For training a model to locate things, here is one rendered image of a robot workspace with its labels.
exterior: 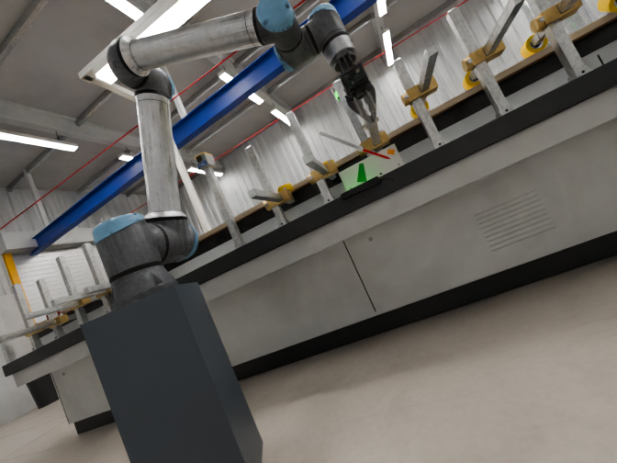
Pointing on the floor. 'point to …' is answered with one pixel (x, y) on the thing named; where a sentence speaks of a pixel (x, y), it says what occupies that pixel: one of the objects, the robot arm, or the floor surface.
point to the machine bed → (408, 246)
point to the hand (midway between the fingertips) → (371, 118)
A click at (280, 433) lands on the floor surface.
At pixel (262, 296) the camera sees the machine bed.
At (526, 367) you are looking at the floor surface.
